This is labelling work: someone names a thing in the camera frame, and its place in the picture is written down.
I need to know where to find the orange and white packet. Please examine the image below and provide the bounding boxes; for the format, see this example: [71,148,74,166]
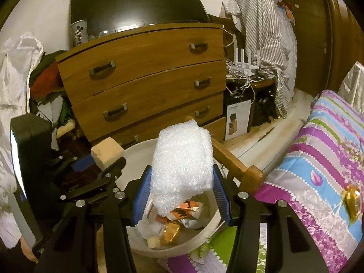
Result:
[167,200,204,228]

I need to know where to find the striped floral bedspread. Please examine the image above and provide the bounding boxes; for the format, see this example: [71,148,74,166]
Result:
[159,89,364,273]

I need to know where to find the printed cartoon cup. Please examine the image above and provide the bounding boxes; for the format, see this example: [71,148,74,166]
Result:
[70,19,88,47]

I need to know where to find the white plastic bucket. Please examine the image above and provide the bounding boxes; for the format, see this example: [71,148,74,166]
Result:
[116,139,228,258]

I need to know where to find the bundle of white cables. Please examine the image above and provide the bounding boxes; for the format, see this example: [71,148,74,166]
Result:
[222,27,278,96]

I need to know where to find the silver plastic bag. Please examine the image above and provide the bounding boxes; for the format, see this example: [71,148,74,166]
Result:
[337,61,364,109]

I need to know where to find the crumpled white paper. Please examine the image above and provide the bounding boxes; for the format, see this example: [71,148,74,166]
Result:
[136,219,163,241]

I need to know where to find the gold foil wrapper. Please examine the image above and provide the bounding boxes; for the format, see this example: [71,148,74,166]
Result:
[342,184,362,224]
[160,221,182,245]

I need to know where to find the white printed cardboard box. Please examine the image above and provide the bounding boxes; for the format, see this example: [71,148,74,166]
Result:
[225,99,252,141]

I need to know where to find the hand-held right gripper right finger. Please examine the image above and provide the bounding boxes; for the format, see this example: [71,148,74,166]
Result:
[212,163,330,273]

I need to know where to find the white bubble wrap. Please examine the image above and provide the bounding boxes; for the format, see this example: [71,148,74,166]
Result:
[150,119,214,217]

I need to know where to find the black television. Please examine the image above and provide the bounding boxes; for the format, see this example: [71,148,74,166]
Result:
[70,0,211,36]

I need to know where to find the white plastic sheet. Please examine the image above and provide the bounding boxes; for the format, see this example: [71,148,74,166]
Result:
[0,32,44,249]

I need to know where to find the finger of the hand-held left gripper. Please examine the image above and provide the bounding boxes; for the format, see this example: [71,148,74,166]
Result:
[53,154,95,174]
[59,157,126,203]

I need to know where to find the grey striped shirt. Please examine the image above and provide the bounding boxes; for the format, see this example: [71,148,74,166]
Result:
[222,0,298,119]

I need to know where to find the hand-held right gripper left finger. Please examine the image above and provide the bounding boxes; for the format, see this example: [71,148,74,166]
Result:
[34,165,152,273]

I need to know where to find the pile of clothes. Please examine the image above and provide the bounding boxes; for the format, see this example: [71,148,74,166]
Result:
[28,50,77,140]

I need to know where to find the white router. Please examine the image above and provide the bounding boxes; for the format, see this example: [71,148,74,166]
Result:
[232,48,260,70]

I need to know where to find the brown wooden door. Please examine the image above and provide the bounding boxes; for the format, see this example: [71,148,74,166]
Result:
[277,0,364,97]

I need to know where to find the dark wooden side table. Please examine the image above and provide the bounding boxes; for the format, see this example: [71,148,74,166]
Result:
[226,75,278,133]

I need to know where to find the beige sponge block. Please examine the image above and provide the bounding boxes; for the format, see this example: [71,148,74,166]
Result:
[91,137,125,169]

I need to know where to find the wooden chest of drawers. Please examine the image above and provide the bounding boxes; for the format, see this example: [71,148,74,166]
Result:
[55,23,228,148]

